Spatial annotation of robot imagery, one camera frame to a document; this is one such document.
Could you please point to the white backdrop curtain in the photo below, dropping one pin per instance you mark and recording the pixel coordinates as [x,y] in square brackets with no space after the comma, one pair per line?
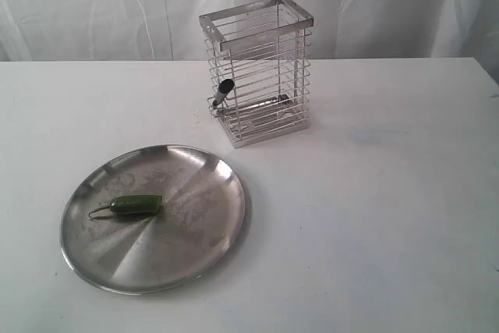
[169,30]

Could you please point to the wire metal utensil holder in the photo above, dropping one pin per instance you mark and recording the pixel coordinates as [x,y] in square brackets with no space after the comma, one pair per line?
[263,47]

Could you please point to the round stainless steel plate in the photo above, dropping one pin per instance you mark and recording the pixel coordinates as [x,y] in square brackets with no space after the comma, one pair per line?
[202,213]

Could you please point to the black knife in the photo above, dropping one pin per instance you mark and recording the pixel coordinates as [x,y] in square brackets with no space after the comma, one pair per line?
[224,88]

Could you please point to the green cucumber piece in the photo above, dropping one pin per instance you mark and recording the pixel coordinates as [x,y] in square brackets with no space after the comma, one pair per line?
[131,204]

